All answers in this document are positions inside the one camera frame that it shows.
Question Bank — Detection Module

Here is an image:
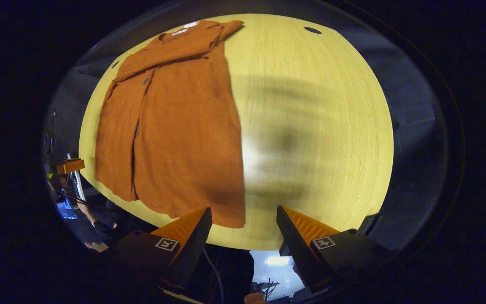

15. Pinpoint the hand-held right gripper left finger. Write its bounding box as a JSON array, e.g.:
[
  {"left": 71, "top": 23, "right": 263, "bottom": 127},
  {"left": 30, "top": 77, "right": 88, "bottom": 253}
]
[{"left": 108, "top": 207, "right": 213, "bottom": 296}]

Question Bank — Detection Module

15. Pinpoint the orange button-up garment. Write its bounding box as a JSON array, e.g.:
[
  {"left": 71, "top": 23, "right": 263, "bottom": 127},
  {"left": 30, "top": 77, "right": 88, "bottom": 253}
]
[{"left": 94, "top": 19, "right": 247, "bottom": 229}]

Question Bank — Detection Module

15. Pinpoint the blue lit screen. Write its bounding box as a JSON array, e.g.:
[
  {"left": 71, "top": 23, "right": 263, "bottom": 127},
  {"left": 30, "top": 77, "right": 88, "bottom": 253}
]
[{"left": 57, "top": 203, "right": 78, "bottom": 220}]

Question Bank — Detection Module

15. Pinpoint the black backdrop cloth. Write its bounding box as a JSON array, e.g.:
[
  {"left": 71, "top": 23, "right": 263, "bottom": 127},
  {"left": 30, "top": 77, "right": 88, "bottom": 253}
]
[{"left": 43, "top": 0, "right": 450, "bottom": 254}]

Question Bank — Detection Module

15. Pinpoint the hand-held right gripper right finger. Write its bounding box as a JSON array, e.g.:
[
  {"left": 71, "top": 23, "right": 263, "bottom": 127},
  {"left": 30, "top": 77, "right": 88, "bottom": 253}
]
[{"left": 276, "top": 205, "right": 395, "bottom": 294}]

